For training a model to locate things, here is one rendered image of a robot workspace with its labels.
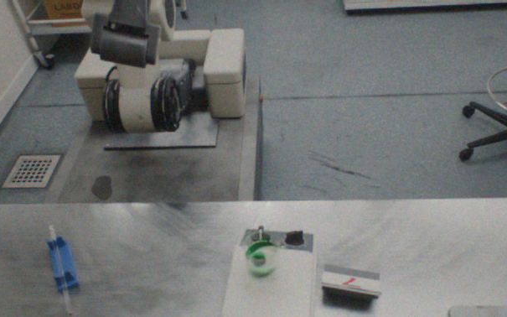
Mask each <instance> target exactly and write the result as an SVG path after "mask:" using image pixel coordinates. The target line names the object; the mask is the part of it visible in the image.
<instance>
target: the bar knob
mask: <svg viewBox="0 0 507 317"><path fill-rule="evenodd" d="M285 243H287V244H289V245H295V246H297V245H302V244H303V243H304V240H303V229H297V230H295V231H289V232H287V237H286V238H285Z"/></svg>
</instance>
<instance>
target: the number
mask: <svg viewBox="0 0 507 317"><path fill-rule="evenodd" d="M324 282H325V283H333V284H339V285H344V286H350V287H356V288H364V289H370V290H375V291H380V290H379V284H378V282H375V281H370V280H364V279H359V278H354V277H348V276H344V275H338V274H332V273H325V276H324Z"/></svg>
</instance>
